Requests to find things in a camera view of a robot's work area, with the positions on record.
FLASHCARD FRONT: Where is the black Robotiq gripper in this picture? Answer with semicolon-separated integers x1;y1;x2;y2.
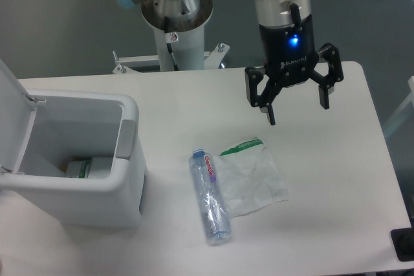
245;16;343;125

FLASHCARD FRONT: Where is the clear plastic bag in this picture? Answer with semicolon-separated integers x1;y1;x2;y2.
213;137;289;218

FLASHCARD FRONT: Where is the clear plastic water bottle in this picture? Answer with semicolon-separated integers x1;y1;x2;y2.
189;148;232;246

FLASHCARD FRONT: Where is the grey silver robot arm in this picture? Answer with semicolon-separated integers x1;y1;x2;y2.
117;0;343;124

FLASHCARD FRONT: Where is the white open trash can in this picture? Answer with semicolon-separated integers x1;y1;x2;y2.
1;65;147;228

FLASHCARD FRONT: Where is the black clamp at table edge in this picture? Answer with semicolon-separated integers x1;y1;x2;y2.
391;228;413;262

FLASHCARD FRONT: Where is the green white box in bin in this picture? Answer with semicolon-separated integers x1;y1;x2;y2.
63;157;113;180

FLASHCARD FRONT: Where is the white frame at right edge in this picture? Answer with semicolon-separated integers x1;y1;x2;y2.
383;76;413;139

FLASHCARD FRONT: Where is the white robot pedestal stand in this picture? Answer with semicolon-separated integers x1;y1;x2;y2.
111;0;229;75

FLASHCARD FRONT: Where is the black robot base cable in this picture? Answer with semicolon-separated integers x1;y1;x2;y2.
163;16;180;72

